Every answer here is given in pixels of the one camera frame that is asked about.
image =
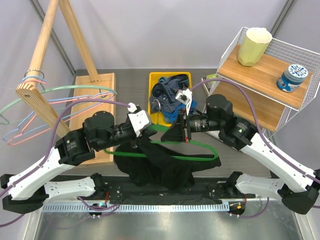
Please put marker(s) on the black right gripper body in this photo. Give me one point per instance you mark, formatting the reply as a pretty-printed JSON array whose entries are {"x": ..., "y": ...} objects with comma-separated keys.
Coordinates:
[{"x": 199, "y": 123}]

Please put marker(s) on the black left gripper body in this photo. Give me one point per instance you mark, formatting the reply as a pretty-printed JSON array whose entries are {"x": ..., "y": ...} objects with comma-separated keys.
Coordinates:
[{"x": 121, "y": 134}]

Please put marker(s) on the black tank top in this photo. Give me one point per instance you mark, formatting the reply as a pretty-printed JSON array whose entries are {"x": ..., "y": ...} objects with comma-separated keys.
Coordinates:
[{"x": 153, "y": 163}]

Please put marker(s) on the dark navy tank top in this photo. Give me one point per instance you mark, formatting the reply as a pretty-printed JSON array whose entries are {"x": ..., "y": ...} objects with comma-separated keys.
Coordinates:
[{"x": 163, "y": 94}]

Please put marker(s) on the mint green hanger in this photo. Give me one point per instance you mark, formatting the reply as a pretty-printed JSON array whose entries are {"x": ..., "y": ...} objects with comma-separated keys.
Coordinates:
[{"x": 53, "y": 89}]

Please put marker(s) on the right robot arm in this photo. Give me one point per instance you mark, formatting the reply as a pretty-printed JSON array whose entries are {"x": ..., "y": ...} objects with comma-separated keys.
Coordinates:
[{"x": 296, "y": 185}]

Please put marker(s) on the yellow plastic tray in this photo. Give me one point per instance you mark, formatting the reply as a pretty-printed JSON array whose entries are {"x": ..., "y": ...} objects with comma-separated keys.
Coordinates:
[{"x": 158, "y": 117}]

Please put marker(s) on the wooden clothes rack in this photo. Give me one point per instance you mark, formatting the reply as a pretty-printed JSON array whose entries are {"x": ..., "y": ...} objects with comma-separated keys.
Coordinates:
[{"x": 88, "y": 84}]

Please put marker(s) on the green box on shelf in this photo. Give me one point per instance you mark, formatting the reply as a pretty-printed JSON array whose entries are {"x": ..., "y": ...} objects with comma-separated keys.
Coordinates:
[{"x": 209, "y": 87}]

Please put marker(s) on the blue lidded jar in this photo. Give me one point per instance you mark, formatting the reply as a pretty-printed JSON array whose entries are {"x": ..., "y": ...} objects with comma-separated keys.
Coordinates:
[{"x": 293, "y": 76}]

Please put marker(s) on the pale green mug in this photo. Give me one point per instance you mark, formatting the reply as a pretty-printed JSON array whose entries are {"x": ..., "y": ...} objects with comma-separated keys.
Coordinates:
[{"x": 255, "y": 42}]

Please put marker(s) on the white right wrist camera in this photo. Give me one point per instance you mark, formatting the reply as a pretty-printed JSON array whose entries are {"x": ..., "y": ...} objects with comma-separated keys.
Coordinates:
[{"x": 185, "y": 97}]

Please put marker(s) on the white wire wooden shelf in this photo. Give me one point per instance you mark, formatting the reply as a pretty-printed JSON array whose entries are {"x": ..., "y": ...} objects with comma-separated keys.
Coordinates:
[{"x": 274, "y": 107}]

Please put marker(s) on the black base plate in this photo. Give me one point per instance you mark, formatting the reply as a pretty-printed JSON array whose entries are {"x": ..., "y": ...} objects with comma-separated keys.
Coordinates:
[{"x": 206, "y": 190}]

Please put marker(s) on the slotted metal rail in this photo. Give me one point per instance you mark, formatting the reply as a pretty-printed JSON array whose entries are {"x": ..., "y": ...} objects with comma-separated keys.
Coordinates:
[{"x": 77, "y": 207}]

